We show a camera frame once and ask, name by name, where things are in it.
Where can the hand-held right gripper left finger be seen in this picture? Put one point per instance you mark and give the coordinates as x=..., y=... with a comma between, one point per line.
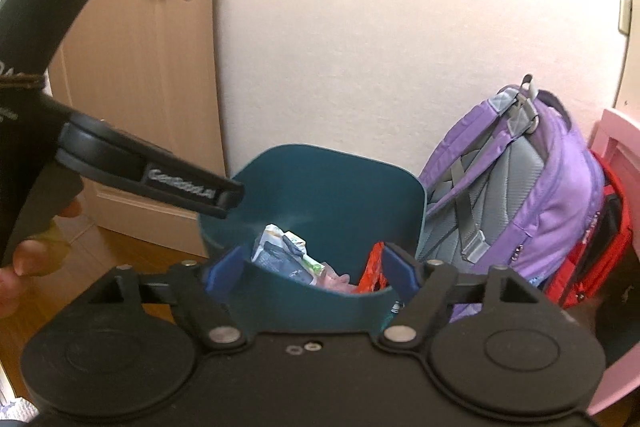
x=227, y=269

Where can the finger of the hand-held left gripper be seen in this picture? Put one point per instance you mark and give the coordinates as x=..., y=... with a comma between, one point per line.
x=195, y=189

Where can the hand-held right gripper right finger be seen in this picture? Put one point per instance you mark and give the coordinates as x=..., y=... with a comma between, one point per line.
x=400, y=267

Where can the red plastic bag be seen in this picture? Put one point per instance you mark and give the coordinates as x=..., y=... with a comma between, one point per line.
x=370, y=272

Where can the white blue plastic package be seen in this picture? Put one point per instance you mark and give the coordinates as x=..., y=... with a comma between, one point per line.
x=275, y=257

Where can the pink plastic bag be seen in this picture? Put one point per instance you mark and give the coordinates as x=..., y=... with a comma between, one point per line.
x=335, y=282

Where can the teal trash bin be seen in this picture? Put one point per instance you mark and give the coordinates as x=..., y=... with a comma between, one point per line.
x=325, y=187

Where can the person's left hand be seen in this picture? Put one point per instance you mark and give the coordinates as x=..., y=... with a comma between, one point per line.
x=27, y=259

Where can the beige wooden door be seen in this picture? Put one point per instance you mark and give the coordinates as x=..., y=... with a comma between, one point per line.
x=125, y=57

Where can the purple backpack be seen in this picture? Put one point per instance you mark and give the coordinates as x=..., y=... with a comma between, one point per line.
x=560, y=187

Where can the red backpack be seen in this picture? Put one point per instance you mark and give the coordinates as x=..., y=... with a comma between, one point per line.
x=595, y=257

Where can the pink wooden furniture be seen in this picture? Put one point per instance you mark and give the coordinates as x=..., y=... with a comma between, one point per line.
x=620, y=142

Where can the beige wall switch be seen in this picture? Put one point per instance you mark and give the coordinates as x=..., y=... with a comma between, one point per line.
x=625, y=16

